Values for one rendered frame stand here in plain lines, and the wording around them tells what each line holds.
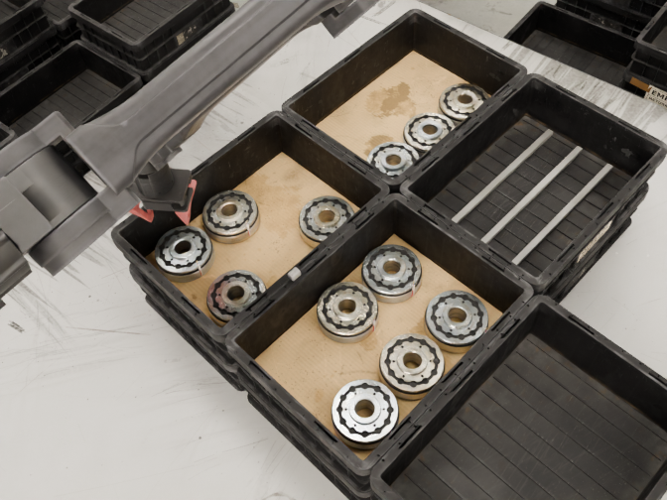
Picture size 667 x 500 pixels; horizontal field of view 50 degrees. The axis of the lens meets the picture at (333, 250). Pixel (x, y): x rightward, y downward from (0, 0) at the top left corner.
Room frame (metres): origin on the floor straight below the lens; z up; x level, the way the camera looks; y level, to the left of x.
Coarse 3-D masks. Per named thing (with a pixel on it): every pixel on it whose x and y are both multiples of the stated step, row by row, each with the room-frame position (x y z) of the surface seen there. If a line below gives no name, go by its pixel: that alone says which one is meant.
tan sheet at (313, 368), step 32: (448, 288) 0.63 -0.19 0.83; (384, 320) 0.58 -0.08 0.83; (416, 320) 0.57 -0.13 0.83; (288, 352) 0.54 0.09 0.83; (320, 352) 0.53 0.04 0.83; (352, 352) 0.53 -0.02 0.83; (448, 352) 0.51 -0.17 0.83; (288, 384) 0.48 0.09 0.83; (320, 384) 0.48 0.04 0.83; (320, 416) 0.42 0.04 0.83; (352, 448) 0.37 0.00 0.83
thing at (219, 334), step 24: (264, 120) 0.97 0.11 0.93; (288, 120) 0.97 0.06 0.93; (360, 168) 0.84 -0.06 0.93; (384, 192) 0.77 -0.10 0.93; (360, 216) 0.73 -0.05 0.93; (120, 240) 0.72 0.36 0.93; (144, 264) 0.67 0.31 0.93; (168, 288) 0.62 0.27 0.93; (192, 312) 0.57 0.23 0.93; (240, 312) 0.56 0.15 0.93; (216, 336) 0.53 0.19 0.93
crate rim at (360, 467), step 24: (432, 216) 0.71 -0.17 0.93; (336, 240) 0.68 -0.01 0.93; (456, 240) 0.66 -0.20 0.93; (312, 264) 0.64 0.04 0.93; (288, 288) 0.60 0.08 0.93; (528, 288) 0.56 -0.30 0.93; (264, 312) 0.56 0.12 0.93; (504, 312) 0.52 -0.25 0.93; (240, 360) 0.48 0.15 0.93; (264, 384) 0.44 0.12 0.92; (288, 408) 0.40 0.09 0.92; (312, 432) 0.37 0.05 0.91
